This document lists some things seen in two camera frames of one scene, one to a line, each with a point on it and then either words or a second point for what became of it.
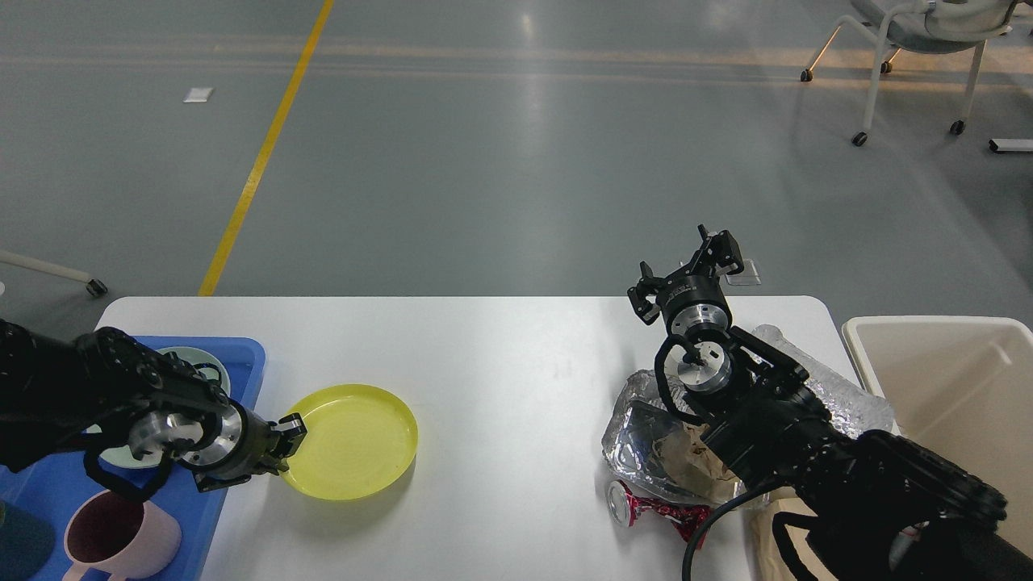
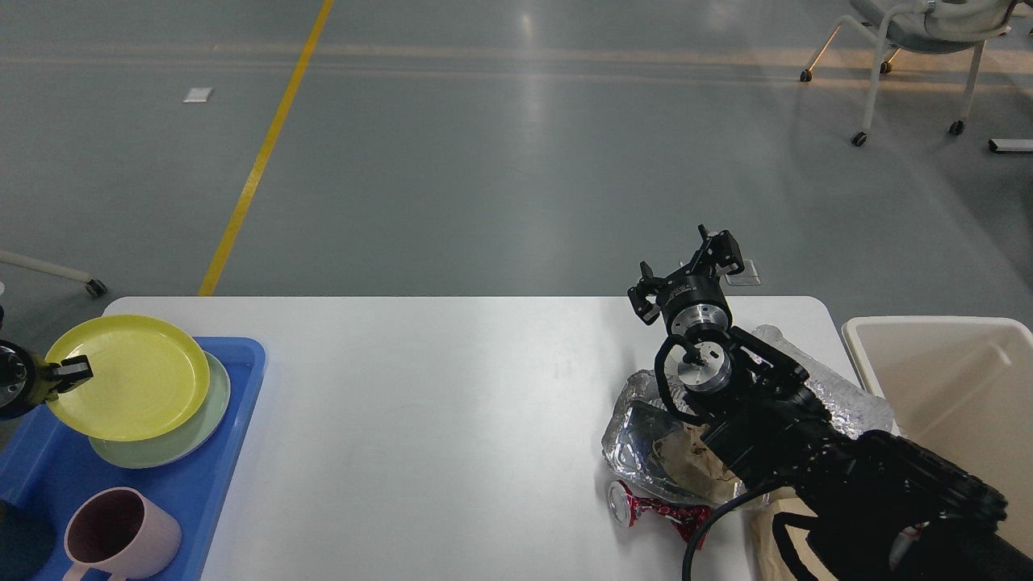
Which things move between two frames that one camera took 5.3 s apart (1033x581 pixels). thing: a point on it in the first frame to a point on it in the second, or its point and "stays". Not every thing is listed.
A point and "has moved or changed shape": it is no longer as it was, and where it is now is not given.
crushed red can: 625,506 stays
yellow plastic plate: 361,439 has moved or changed shape
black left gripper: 244,449 to 27,379
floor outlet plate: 748,277 stays
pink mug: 132,540 stays
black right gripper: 690,305 stays
